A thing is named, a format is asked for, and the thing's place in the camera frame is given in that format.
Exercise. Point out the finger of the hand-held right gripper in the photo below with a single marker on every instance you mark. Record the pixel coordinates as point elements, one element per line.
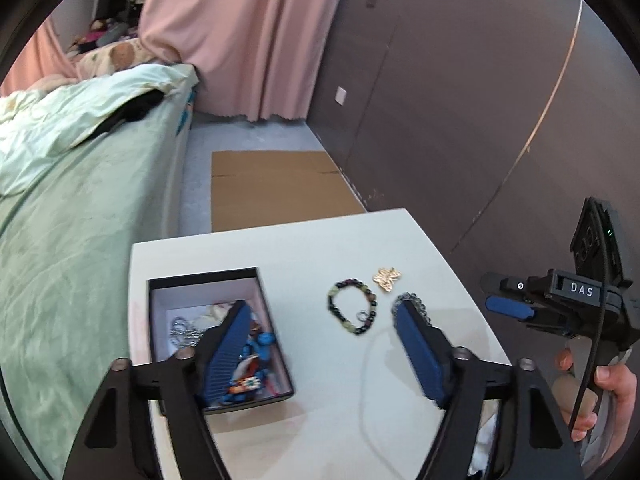
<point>510,283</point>
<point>507,306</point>

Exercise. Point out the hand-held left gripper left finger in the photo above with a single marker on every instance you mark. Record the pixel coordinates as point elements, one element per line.
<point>227,355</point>

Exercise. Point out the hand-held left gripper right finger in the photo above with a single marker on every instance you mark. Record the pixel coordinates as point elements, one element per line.
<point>420,350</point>

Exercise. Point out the colourful beaded pendant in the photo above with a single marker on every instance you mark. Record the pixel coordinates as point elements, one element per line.
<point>247,385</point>

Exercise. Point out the black jewelry box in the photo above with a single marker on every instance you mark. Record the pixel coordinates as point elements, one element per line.
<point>200,292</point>

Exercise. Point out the gold butterfly brooch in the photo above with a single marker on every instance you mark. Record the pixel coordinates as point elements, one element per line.
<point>387,278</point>

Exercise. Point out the person's right hand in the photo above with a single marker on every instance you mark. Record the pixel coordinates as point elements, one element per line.
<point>620,382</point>

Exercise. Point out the white cloth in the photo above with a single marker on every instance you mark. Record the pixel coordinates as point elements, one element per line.
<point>484,442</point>

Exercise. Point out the flat brown cardboard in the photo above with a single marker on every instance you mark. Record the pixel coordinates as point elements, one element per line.
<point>280,190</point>

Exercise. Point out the bed with green sheet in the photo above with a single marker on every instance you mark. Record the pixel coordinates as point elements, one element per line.
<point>75,260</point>

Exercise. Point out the dark cloth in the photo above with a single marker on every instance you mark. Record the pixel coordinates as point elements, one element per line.
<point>132,110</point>

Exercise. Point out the light green duvet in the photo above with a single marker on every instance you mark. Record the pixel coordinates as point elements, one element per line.
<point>60,115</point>

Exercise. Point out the cream plush toy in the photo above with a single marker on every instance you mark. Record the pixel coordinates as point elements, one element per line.
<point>120,57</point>

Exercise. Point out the wide pink curtain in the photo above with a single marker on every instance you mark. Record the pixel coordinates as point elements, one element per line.
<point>240,35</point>

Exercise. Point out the narrow pink curtain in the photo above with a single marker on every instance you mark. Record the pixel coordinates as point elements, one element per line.
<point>35,65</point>

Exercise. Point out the white wall socket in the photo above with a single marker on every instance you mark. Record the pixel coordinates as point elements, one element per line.
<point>340,95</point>

